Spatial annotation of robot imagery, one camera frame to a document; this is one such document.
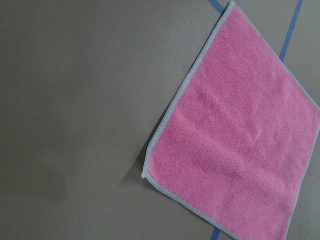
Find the pink and grey towel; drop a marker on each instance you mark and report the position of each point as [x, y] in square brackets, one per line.
[236, 140]

